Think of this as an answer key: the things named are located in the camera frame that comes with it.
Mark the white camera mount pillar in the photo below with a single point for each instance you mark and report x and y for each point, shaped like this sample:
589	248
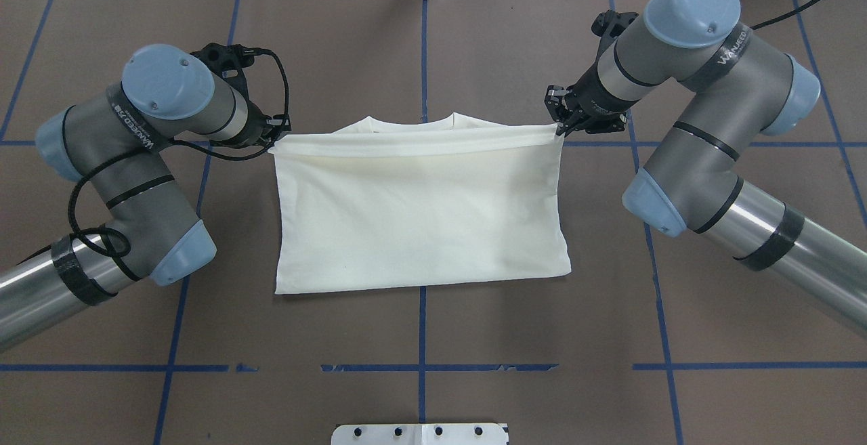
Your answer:
422	433

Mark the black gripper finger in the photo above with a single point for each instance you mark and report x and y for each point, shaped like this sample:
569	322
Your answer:
280	124
566	124

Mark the cream long-sleeve cat shirt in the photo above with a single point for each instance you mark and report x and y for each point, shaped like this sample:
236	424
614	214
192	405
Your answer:
378	205

